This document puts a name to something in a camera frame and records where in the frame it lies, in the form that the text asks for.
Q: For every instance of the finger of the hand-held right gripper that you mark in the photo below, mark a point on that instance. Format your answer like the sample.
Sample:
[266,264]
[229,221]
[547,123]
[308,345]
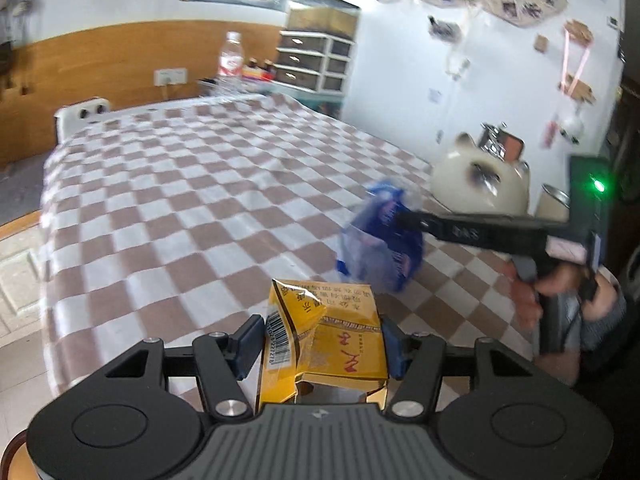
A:
[475,232]

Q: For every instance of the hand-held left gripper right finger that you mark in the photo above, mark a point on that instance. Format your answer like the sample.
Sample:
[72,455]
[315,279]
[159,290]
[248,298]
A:
[395,350]

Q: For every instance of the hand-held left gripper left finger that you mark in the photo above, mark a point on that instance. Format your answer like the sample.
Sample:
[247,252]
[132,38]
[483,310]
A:
[248,345]

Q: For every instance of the yellow cigarette box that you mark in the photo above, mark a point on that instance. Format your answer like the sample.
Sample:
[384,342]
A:
[340,340]

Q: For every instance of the purple blue flowered packet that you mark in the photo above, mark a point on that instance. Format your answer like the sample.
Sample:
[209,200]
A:
[380,250]

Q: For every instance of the person's right forearm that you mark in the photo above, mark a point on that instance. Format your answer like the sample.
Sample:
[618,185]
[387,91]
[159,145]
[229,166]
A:
[612,295]

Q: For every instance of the person's right hand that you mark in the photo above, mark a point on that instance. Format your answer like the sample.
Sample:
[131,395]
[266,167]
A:
[560,280]

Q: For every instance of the white cylindrical cup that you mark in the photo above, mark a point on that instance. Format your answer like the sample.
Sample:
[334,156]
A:
[552,205]

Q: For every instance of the white cat figurine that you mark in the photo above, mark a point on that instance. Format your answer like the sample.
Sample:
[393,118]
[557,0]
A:
[475,185]

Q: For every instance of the brown white checkered tablecloth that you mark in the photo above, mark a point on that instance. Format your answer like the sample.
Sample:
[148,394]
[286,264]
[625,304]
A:
[200,185]

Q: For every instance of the white drawer unit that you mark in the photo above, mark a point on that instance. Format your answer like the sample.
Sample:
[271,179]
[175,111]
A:
[312,65]

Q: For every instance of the white cabinet counter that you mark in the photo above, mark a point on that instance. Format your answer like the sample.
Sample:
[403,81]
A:
[20,280]

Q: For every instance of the glass fish tank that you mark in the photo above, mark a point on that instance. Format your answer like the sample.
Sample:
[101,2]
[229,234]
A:
[322,20]

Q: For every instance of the clear water bottle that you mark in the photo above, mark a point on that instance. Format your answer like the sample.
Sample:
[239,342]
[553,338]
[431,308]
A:
[231,62]

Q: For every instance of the white wall socket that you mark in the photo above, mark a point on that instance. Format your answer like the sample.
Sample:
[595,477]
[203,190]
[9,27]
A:
[170,76]

